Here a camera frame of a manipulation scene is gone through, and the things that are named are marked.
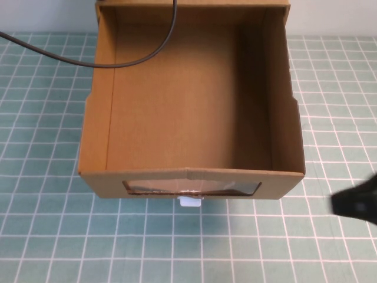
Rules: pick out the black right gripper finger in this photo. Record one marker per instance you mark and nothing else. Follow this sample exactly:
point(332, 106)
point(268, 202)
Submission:
point(356, 203)

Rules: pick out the green checked tablecloth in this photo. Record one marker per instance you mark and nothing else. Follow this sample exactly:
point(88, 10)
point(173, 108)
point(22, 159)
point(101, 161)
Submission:
point(147, 241)

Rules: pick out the cardboard box shell with dents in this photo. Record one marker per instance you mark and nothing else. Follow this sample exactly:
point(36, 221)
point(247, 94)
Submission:
point(235, 2)

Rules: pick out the cardboard drawer with taped window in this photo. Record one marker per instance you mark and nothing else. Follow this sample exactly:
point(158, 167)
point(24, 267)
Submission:
point(188, 112)

